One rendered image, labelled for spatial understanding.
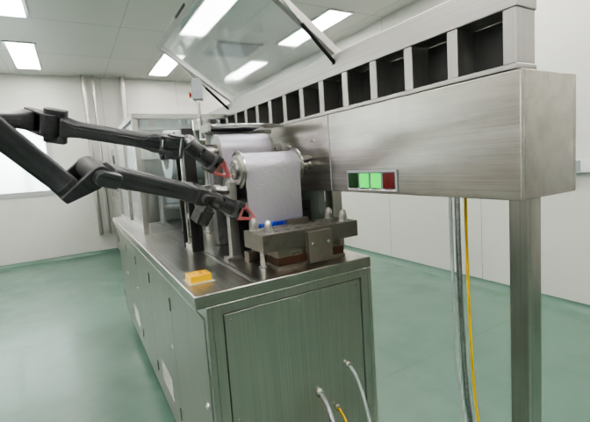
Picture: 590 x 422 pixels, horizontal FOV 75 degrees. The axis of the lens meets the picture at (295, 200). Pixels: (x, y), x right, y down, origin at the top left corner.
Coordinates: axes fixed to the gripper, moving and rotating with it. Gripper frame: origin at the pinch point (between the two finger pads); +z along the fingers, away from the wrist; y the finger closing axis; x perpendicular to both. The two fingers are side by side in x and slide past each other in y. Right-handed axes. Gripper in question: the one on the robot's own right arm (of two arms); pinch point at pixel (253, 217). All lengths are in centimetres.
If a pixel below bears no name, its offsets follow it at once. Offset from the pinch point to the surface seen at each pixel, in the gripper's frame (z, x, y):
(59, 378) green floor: -14, -132, -146
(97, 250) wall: 21, -104, -556
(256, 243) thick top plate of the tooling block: -1.7, -8.8, 15.0
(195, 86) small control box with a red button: -30, 52, -58
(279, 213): 9.9, 5.7, 0.3
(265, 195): 1.2, 9.8, 0.3
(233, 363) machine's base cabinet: 1, -45, 26
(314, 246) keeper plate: 16.3, -2.3, 22.0
